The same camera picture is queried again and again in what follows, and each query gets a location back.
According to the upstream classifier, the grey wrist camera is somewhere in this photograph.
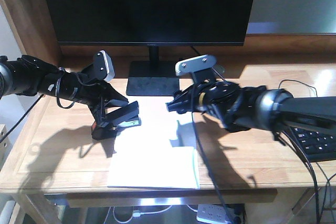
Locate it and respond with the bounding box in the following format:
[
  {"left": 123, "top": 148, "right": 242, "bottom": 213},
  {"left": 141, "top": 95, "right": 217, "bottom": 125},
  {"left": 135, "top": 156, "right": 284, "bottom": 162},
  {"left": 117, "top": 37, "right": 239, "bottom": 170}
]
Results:
[
  {"left": 175, "top": 55, "right": 217, "bottom": 77},
  {"left": 93, "top": 50, "right": 115, "bottom": 82}
]

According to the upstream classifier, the white charger cable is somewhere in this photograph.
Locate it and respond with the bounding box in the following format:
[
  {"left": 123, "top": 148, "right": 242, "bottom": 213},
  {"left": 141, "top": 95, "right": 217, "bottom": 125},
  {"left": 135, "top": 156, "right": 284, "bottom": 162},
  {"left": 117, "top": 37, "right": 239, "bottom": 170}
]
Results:
[{"left": 104, "top": 204, "right": 200, "bottom": 224}]

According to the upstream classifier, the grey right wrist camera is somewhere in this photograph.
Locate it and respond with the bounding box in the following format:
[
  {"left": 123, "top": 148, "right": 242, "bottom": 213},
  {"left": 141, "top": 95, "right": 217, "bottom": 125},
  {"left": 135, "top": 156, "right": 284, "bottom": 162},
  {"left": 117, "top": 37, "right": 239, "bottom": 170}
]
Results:
[{"left": 175, "top": 55, "right": 217, "bottom": 77}]

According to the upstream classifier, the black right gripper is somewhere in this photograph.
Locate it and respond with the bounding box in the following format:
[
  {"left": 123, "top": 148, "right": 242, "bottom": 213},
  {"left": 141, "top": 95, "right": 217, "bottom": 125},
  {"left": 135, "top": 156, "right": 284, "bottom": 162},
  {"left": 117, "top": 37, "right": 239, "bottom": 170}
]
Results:
[{"left": 166, "top": 81, "right": 259, "bottom": 132}]

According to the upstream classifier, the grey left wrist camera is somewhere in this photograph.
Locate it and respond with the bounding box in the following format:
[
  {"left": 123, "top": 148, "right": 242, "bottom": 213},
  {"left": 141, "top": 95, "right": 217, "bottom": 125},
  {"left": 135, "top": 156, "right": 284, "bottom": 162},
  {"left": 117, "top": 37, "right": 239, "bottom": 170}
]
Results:
[{"left": 93, "top": 50, "right": 115, "bottom": 82}]

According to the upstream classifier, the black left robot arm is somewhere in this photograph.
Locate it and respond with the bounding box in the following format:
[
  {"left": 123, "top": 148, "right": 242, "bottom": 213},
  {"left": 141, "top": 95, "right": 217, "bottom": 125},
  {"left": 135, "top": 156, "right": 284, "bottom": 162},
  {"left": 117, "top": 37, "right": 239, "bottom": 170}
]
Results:
[{"left": 1, "top": 50, "right": 128, "bottom": 123}]

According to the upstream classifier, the white power strip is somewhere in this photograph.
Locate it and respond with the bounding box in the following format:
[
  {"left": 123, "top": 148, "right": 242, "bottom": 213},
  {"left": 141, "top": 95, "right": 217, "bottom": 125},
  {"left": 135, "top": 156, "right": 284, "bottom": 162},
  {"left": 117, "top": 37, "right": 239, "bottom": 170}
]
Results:
[{"left": 196, "top": 204, "right": 242, "bottom": 224}]

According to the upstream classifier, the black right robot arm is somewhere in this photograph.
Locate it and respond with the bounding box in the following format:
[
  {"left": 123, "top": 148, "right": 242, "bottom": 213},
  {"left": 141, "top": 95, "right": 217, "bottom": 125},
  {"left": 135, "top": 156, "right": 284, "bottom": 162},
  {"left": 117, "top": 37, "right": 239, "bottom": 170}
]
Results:
[{"left": 166, "top": 81, "right": 335, "bottom": 135}]

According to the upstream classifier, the black keyboard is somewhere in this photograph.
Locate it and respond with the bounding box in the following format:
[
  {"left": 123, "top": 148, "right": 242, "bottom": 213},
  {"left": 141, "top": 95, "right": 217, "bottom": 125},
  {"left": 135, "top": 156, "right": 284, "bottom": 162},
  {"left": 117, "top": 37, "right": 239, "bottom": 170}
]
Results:
[{"left": 288, "top": 127, "right": 335, "bottom": 163}]

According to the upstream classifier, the black monitor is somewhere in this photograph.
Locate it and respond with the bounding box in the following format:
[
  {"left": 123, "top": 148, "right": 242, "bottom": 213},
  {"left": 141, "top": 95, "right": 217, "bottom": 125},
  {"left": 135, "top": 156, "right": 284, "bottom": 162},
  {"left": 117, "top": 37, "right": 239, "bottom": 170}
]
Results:
[{"left": 46, "top": 0, "right": 253, "bottom": 95}]

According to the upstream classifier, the white paper stack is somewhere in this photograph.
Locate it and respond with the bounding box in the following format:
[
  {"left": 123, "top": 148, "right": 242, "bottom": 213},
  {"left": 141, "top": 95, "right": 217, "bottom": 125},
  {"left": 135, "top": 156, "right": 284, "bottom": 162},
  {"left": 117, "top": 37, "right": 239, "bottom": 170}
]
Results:
[{"left": 107, "top": 97, "right": 200, "bottom": 189}]

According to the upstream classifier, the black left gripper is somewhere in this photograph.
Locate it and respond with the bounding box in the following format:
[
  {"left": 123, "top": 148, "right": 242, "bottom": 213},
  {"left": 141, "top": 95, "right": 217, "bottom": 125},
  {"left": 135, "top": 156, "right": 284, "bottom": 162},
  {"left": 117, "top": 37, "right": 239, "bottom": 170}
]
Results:
[{"left": 41, "top": 68, "right": 129, "bottom": 127}]

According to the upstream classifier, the black stapler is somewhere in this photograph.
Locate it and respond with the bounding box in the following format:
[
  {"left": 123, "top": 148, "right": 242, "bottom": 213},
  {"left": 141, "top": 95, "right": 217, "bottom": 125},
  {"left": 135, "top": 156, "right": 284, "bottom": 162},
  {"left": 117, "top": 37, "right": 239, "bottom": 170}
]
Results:
[{"left": 91, "top": 101, "right": 141, "bottom": 141}]

